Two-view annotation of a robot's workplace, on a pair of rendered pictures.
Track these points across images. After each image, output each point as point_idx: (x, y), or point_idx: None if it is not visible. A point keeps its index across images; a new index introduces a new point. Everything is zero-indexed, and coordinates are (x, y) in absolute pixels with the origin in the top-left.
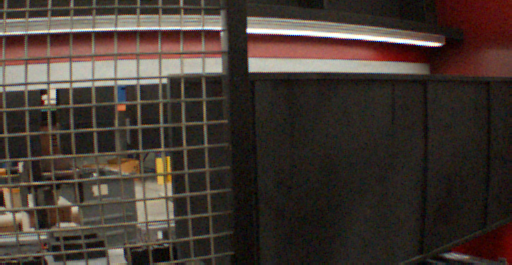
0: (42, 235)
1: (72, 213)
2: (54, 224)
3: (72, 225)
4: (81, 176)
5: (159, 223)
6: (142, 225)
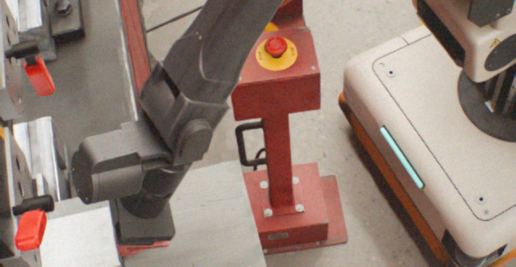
0: None
1: (500, 18)
2: None
3: (476, 32)
4: None
5: (40, 156)
6: (37, 127)
